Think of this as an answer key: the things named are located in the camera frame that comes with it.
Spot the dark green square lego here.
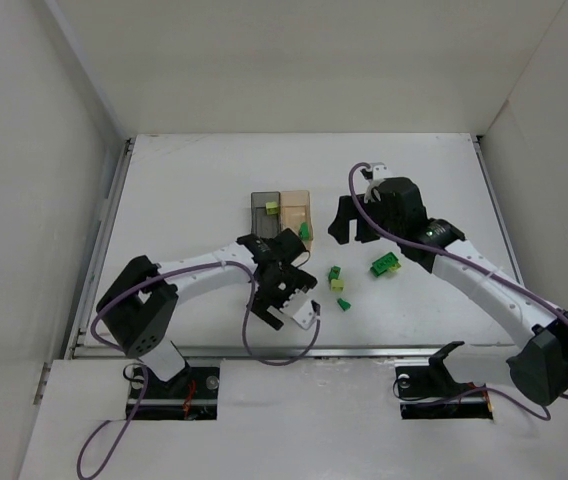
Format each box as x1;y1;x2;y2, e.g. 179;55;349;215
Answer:
298;222;311;241

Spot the pale yellow-green small lego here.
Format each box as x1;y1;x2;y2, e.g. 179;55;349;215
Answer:
330;278;344;292

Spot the lime green small lego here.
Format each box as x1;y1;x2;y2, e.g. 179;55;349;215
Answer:
265;202;279;215

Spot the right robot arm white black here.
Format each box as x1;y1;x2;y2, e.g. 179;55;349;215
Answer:
328;164;568;407

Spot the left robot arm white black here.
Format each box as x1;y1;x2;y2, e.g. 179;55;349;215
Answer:
95;229;320;384

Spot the orange transparent container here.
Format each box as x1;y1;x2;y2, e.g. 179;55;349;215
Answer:
280;190;313;251

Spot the small dark green lego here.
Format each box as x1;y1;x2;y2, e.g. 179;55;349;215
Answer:
328;266;341;281

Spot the lime lego under long lego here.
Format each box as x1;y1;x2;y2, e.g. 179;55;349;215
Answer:
388;261;401;273

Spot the dark green long lego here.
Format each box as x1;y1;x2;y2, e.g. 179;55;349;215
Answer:
370;252;399;277

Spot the grey transparent container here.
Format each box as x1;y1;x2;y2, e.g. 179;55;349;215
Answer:
250;191;281;238

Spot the dark green sloped lego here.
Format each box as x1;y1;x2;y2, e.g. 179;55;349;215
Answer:
337;298;351;311

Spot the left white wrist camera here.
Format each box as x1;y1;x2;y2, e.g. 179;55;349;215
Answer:
267;291;320;330

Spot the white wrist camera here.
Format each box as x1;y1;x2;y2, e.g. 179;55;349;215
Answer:
267;291;320;330
360;162;391;203

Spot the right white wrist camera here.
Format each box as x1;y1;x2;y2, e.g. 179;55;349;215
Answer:
360;162;391;203

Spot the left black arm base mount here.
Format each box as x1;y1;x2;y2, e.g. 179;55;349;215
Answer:
122;364;220;421

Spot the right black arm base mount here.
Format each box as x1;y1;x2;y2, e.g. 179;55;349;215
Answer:
392;341;493;420

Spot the aluminium front rail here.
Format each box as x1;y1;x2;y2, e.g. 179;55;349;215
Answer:
66;344;548;360

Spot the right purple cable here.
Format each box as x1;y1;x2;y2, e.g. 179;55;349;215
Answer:
347;160;568;421

